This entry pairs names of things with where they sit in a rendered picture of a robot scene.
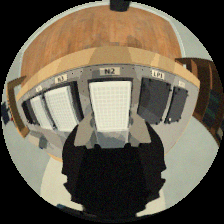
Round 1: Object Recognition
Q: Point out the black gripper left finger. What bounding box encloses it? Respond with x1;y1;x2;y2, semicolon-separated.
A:
61;111;97;176

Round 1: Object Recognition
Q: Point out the beige label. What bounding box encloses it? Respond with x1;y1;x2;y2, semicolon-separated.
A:
55;74;68;84
100;67;120;76
178;81;185;87
151;70;165;79
36;85;43;92

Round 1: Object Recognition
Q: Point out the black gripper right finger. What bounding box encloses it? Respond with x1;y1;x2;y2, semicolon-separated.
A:
128;109;166;172

